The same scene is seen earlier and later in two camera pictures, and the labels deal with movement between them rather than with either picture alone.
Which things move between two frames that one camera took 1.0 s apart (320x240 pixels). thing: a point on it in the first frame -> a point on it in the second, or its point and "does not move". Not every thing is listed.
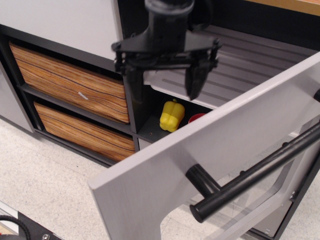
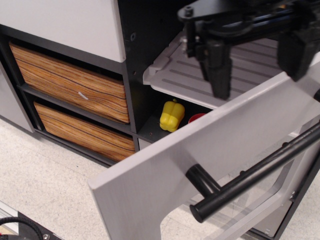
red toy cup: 195,116 does not move
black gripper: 166,45 -> 235,20
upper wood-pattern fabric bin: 93,89 does not move
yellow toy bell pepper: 172,114 does not move
